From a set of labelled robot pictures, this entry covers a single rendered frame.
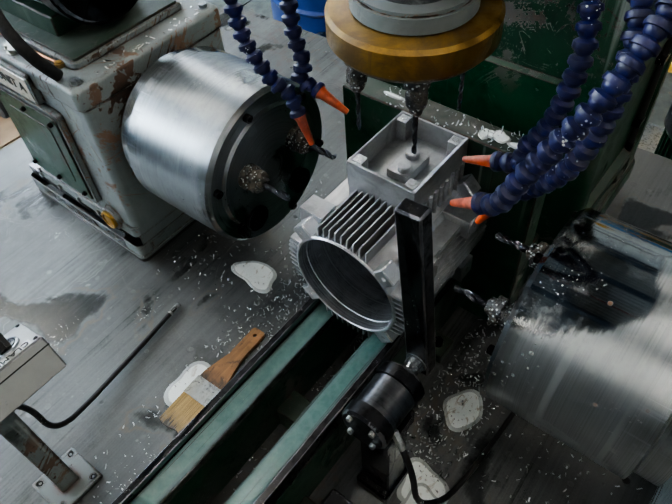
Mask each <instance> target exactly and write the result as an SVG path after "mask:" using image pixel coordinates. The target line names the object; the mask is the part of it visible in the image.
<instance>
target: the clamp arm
mask: <svg viewBox="0 0 672 504"><path fill-rule="evenodd" d="M394 214H395V226H396V237H397V249H398V261H399V273H400V284H401V296H402V308H403V320H404V331H405V343H406V360H405V361H404V362H406V361H407V359H408V358H409V357H410V358H409V360H408V361H409V362H412V363H413V361H414V360H415V358H416V359H418V360H419V361H418V360H417V362H416V363H415V365H416V367H418V368H420V367H421V365H423V367H422V368H421V369H420V372H419V373H422V374H424V375H426V376H428V375H429V374H430V373H431V371H432V370H433V369H434V367H435V366H436V347H435V309H434V270H433V232H432V209H431V208H430V207H428V206H425V205H423V204H420V203H418V202H415V201H413V200H410V199H408V198H405V199H403V200H402V202H401V203H400V204H399V205H398V206H397V207H396V208H395V209H394ZM421 363H422V364H421Z"/></svg>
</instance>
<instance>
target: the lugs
mask: <svg viewBox="0 0 672 504"><path fill-rule="evenodd" d="M480 189H481V186H480V185H479V183H478V182H477V180H476V179H475V177H474V176H473V175H472V174H468V175H465V176H463V179H462V180H460V181H458V185H457V191H458V192H459V194H460V195H461V197H462V198H465V197H472V196H473V195H474V194H475V193H476V192H478V191H479V190H480ZM319 225H320V224H319V223H318V222H317V221H316V219H315V218H314V217H313V216H310V217H307V218H305V219H303V220H302V221H301V222H300V223H298V224H297V225H296V226H295V227H294V228H293V229H294V231H295V232H296V233H297V235H298V236H299V237H300V239H301V240H302V241H303V240H306V239H309V238H312V236H313V235H314V234H315V233H316V232H317V227H318V226H319ZM373 274H374V275H375V277H376V278H377V279H378V281H379V282H380V283H381V285H382V286H383V287H384V288H387V287H393V286H395V285H396V284H397V282H398V281H399V280H400V273H399V267H398V266H397V265H396V263H395V262H394V261H393V260H392V259H391V260H387V261H383V262H382V263H381V264H380V265H379V266H378V267H377V268H376V269H375V270H374V271H373ZM303 288H304V290H305V291H306V292H307V293H308V295H309V296H310V297H311V298H312V299H319V298H318V297H317V296H316V295H315V293H314V292H313V291H312V289H311V288H310V287H309V285H308V284H307V282H306V283H305V285H304V286H303ZM374 333H375V334H376V336H377V337H378V338H379V340H380V341H381V342H382V343H392V342H394V341H395V339H396V338H397V337H398V336H399V335H398V334H396V333H394V332H392V331H391V330H387V331H384V332H374Z"/></svg>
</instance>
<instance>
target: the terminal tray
mask: <svg viewBox="0 0 672 504"><path fill-rule="evenodd" d="M402 116H407V117H408V119H407V120H402V119H401V118H402ZM412 123H413V116H412V115H411V114H409V113H407V112H405V111H401V112H400V113H399V114H398V115H397V116H396V117H395V118H394V119H392V120H391V121H390V122H389V123H388V124H387V125H386V126H385V127H384V128H382V129H381V130H380V131H379V132H378V133H377V134H376V135H375V136H374V137H372V138H371V139H370V140H369V141H368V142H367V143H366V144H365V145H364V146H362V147H361V148H360V149H359V150H358V151H357V152H356V153H355V154H354V155H352V156H351V157H350V158H349V159H348V160H347V177H348V185H349V196H350V195H351V194H352V193H353V192H354V191H356V190H357V192H358V194H359V193H360V192H361V191H362V192H363V197H364V196H365V195H366V194H367V193H368V194H369V199H370V198H371V197H372V196H373V195H374V197H375V201H376V200H377V199H378V198H380V201H381V205H382V204H383V203H384V202H385V201H386V204H387V209H388V207H389V206H390V205H392V207H393V213H394V209H395V208H396V207H397V206H398V205H399V204H400V203H401V202H402V200H403V199H405V198H408V199H410V200H413V201H415V202H418V203H420V204H423V205H425V206H428V207H430V208H431V209H432V213H436V211H437V206H438V207H439V208H441V207H442V200H443V201H444V202H446V201H447V195H449V196H452V192H453V190H454V191H456V190H457V185H458V181H460V180H462V179H463V174H464V166H465V162H463V161H462V158H463V156H467V148H468V140H469V138H467V137H464V136H462V135H460V134H457V133H455V132H452V131H450V130H448V129H445V128H443V127H441V126H438V125H436V124H433V123H431V122H429V121H426V120H424V119H421V118H419V117H418V131H417V144H416V145H417V152H416V154H415V155H414V154H413V153H411V147H412V146H413V143H412V135H413V133H414V132H413V130H412ZM454 137H457V138H459V141H458V142H454V141H452V139H453V138H454ZM357 157H363V161H357ZM410 181H414V182H415V183H416V185H415V186H409V182H410Z"/></svg>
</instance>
